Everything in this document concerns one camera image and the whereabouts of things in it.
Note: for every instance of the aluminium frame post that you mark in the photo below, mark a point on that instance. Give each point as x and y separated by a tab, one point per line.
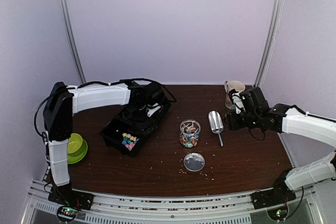
71	41
270	42

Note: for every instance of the ceramic mug coral pattern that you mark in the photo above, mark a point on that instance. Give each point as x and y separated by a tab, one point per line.
231	88

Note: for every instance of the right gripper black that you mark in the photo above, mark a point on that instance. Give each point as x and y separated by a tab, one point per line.
232	124

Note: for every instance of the black three-compartment candy tray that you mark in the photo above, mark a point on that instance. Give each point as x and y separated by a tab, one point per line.
123	136

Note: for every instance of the clear plastic jar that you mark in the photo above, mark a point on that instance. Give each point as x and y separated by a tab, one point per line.
190	131

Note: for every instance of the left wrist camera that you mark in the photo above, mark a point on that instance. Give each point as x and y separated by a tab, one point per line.
152	109

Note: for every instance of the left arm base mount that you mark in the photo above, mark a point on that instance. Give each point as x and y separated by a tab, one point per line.
65	195

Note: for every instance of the metal scoop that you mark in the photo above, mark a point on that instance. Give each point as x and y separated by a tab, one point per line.
216	124

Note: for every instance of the green bowl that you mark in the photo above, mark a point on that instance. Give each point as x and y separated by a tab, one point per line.
75	144

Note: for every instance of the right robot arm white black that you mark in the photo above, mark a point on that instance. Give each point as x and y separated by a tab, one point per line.
293	121

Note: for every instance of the right aluminium frame post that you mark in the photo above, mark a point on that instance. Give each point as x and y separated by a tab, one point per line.
270	42

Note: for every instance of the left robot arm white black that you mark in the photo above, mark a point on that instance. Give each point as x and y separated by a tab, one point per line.
67	102

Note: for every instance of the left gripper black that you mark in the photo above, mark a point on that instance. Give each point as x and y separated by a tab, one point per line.
128	114

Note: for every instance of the left aluminium frame post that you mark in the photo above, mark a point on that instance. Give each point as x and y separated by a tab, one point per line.
71	41

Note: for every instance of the green plate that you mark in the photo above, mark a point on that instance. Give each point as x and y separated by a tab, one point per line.
80	156

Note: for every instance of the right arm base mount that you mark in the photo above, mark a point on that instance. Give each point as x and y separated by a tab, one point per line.
279	194

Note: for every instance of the round metal jar lid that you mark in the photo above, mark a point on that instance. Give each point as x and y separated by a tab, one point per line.
194	162

